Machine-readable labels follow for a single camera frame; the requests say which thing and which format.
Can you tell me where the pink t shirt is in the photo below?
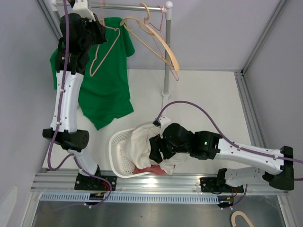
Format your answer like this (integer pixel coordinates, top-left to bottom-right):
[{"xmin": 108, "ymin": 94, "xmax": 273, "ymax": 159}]
[{"xmin": 133, "ymin": 165, "xmax": 167, "ymax": 175}]

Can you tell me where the beige t shirt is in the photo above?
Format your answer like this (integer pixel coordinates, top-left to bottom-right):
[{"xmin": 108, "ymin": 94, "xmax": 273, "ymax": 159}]
[{"xmin": 124, "ymin": 122, "xmax": 189, "ymax": 175}]

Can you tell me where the pink wire hanger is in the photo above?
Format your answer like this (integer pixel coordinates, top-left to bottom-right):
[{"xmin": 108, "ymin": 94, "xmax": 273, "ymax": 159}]
[
  {"xmin": 140, "ymin": 2, "xmax": 179, "ymax": 81},
  {"xmin": 89, "ymin": 0, "xmax": 121, "ymax": 78}
]

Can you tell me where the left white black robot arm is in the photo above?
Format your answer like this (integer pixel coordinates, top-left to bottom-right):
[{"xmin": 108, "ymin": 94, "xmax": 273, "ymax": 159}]
[{"xmin": 42, "ymin": 13, "xmax": 107, "ymax": 190}]

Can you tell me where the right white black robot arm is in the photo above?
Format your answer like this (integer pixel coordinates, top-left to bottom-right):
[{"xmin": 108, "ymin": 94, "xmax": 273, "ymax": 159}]
[{"xmin": 149, "ymin": 123, "xmax": 294, "ymax": 192}]

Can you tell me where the green t shirt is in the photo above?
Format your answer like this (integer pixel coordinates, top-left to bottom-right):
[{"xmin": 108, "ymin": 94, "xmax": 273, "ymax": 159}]
[{"xmin": 49, "ymin": 17, "xmax": 135, "ymax": 131}]

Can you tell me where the beige hanger on floor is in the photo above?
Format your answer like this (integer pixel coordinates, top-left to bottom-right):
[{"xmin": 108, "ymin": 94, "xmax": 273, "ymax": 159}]
[{"xmin": 231, "ymin": 211, "xmax": 255, "ymax": 227}]

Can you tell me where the white perforated plastic basket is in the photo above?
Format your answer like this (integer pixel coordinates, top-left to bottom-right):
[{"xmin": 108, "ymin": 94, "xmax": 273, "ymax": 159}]
[{"xmin": 108, "ymin": 128, "xmax": 151, "ymax": 178}]

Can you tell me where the metal clothes rack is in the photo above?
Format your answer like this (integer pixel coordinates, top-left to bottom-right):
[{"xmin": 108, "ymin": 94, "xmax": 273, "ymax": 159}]
[{"xmin": 66, "ymin": 0, "xmax": 179, "ymax": 118}]

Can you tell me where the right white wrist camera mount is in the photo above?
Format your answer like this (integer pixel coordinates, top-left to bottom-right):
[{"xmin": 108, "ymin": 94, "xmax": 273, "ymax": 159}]
[{"xmin": 153, "ymin": 116, "xmax": 172, "ymax": 138}]

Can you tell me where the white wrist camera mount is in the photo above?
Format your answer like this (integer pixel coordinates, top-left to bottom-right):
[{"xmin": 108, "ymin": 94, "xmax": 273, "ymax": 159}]
[
  {"xmin": 72, "ymin": 0, "xmax": 95, "ymax": 21},
  {"xmin": 153, "ymin": 116, "xmax": 172, "ymax": 138}
]

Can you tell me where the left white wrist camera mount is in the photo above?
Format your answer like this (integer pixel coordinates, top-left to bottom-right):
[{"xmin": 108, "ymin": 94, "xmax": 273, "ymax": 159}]
[{"xmin": 72, "ymin": 0, "xmax": 95, "ymax": 21}]

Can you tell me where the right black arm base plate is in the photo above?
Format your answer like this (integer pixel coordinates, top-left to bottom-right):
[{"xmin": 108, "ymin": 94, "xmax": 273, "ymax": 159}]
[{"xmin": 200, "ymin": 177, "xmax": 244, "ymax": 195}]

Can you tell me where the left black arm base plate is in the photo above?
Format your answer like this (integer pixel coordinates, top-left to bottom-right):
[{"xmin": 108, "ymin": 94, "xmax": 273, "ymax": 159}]
[{"xmin": 74, "ymin": 167, "xmax": 117, "ymax": 191}]

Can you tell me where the white slotted cable duct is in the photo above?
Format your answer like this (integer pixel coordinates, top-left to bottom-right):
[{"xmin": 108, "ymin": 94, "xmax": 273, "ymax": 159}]
[{"xmin": 40, "ymin": 192, "xmax": 219, "ymax": 205}]

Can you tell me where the aluminium rail frame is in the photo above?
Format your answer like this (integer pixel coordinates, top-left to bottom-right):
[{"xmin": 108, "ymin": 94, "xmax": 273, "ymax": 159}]
[{"xmin": 30, "ymin": 172, "xmax": 289, "ymax": 193}]

